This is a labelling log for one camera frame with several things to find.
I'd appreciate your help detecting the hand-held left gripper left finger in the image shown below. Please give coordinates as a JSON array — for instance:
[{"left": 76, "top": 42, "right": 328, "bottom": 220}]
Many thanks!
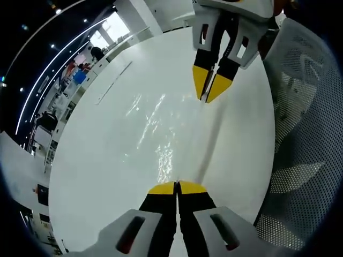
[{"left": 80, "top": 180, "right": 180, "bottom": 257}]

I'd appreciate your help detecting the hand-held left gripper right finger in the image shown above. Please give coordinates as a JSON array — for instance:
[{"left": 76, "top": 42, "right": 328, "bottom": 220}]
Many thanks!
[{"left": 177, "top": 180, "right": 269, "bottom": 257}]

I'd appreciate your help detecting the clear zip-edge food packaging bag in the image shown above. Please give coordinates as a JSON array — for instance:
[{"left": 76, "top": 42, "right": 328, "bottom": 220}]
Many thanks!
[{"left": 133, "top": 92, "right": 223, "bottom": 188}]

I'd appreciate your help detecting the grey mesh office chair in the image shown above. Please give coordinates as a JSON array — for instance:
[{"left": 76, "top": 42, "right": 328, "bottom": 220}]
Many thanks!
[{"left": 253, "top": 16, "right": 341, "bottom": 252}]

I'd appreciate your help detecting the ceiling light strip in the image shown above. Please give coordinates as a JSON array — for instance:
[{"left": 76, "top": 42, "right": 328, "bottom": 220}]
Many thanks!
[{"left": 15, "top": 18, "right": 104, "bottom": 133}]

